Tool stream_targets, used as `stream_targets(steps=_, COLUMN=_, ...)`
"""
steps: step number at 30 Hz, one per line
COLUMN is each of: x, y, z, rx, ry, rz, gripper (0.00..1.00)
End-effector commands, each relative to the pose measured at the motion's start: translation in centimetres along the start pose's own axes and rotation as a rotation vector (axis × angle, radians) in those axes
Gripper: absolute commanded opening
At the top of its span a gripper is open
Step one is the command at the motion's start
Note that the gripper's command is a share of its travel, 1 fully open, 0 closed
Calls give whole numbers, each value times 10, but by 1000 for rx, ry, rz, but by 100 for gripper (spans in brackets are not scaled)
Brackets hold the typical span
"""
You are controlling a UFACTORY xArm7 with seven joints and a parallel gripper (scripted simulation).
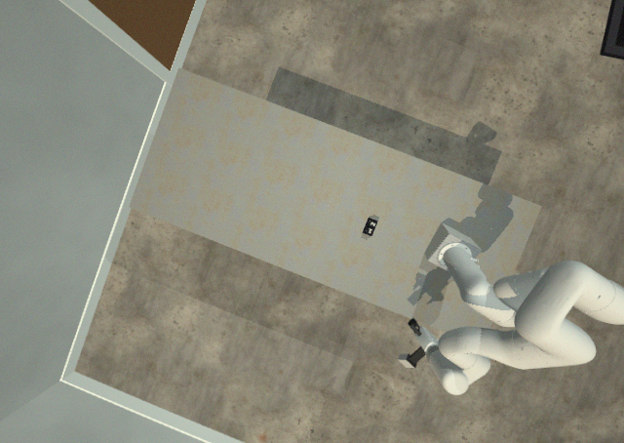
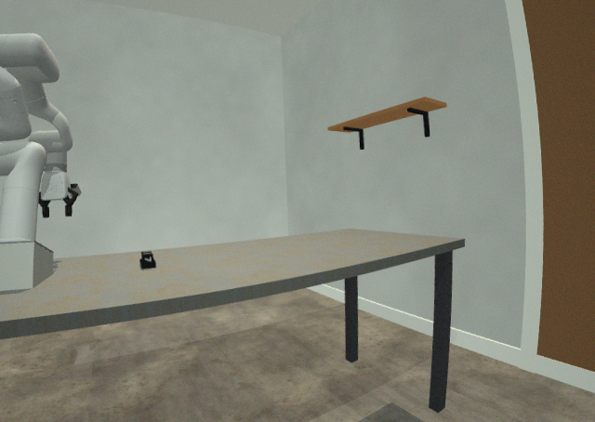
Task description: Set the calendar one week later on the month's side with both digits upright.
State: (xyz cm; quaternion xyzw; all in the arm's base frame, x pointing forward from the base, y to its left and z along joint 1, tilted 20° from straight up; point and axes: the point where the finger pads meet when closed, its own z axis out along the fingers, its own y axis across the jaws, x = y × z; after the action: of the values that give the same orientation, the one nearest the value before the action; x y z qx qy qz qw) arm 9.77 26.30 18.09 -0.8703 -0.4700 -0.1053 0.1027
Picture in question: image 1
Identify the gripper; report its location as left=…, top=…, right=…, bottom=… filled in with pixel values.
left=409, top=318, right=438, bottom=356

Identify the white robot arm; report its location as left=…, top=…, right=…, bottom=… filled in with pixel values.
left=426, top=242, right=624, bottom=395

